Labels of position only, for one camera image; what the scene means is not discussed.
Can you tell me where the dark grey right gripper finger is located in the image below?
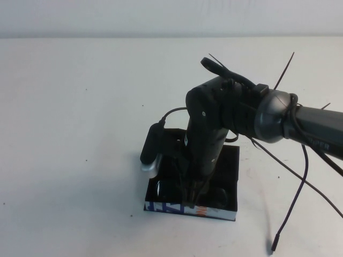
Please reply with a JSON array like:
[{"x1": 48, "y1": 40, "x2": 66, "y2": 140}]
[
  {"x1": 182, "y1": 180, "x2": 193, "y2": 209},
  {"x1": 192, "y1": 181, "x2": 207, "y2": 207}
]

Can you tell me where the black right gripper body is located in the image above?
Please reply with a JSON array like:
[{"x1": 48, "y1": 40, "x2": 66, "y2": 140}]
[{"x1": 185, "y1": 76, "x2": 229, "y2": 186}]

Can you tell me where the black open glasses case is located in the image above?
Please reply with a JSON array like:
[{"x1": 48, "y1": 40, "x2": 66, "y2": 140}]
[{"x1": 144, "y1": 128, "x2": 240, "y2": 223}]

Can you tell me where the short black zip tie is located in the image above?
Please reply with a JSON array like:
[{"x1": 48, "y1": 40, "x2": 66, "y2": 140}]
[{"x1": 208, "y1": 53, "x2": 230, "y2": 72}]

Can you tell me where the long black zip tie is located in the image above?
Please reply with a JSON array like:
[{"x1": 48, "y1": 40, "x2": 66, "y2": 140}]
[{"x1": 274, "y1": 51, "x2": 295, "y2": 90}]

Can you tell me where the black camera cable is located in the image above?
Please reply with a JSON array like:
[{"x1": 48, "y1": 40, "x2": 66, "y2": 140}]
[{"x1": 159, "y1": 107, "x2": 189, "y2": 125}]

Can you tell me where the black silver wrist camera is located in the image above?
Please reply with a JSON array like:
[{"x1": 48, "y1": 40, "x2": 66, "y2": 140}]
[{"x1": 139, "y1": 122, "x2": 165, "y2": 179}]

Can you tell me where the purple hanging cable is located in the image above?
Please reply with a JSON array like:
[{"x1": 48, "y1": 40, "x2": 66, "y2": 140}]
[{"x1": 271, "y1": 143, "x2": 309, "y2": 245}]

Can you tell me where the thin black cable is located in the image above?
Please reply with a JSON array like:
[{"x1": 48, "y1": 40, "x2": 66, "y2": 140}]
[{"x1": 248, "y1": 135, "x2": 343, "y2": 218}]

